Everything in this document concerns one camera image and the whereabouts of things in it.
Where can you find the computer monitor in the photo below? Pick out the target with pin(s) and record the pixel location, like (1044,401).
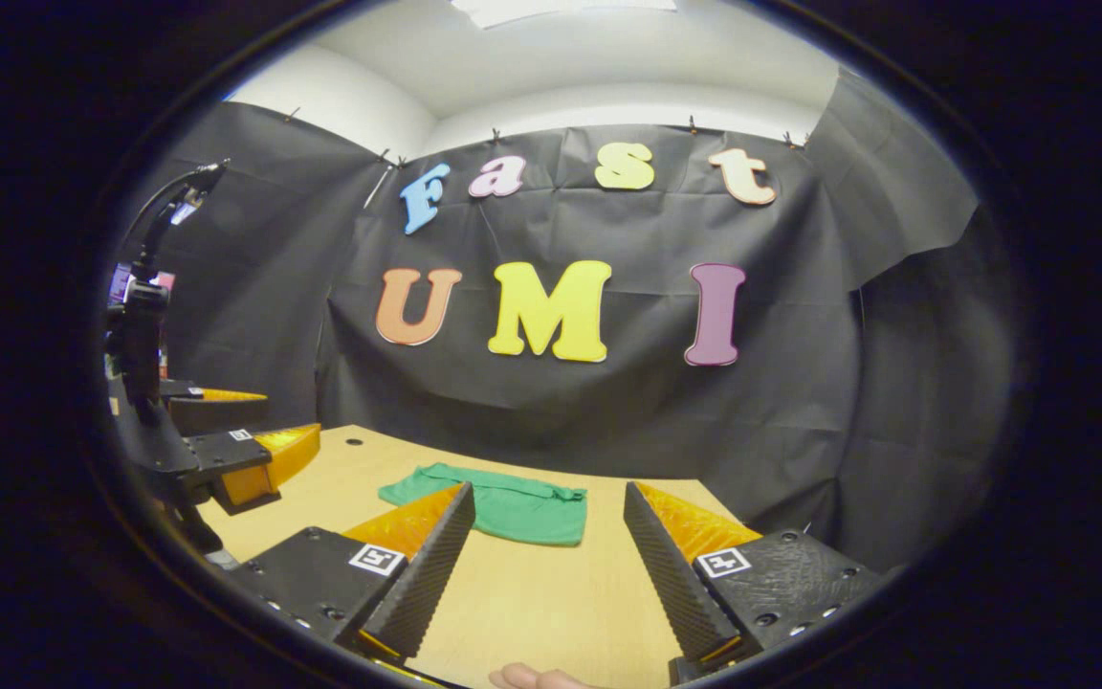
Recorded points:
(121,284)

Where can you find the green T-shirt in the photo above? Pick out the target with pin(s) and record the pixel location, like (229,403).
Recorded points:
(522,512)

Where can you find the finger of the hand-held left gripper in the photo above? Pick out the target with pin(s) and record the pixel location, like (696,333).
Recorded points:
(211,407)
(264,459)

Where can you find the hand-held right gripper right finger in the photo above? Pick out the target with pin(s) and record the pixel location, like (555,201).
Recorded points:
(671,574)

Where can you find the ceiling light panel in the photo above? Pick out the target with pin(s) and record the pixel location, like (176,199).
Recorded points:
(561,10)

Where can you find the black backdrop cloth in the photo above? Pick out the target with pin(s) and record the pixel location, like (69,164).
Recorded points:
(608,411)

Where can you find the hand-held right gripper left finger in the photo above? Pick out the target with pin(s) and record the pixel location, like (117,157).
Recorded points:
(427,574)

